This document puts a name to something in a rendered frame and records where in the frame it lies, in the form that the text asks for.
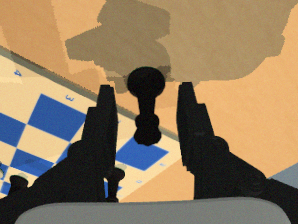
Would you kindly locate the blue and cream chessboard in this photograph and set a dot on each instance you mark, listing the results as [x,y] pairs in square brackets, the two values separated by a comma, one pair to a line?
[41,115]

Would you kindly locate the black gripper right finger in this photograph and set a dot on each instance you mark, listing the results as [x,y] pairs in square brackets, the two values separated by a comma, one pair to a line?
[218,172]

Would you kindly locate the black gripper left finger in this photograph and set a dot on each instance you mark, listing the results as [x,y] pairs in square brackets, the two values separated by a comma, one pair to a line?
[82,172]

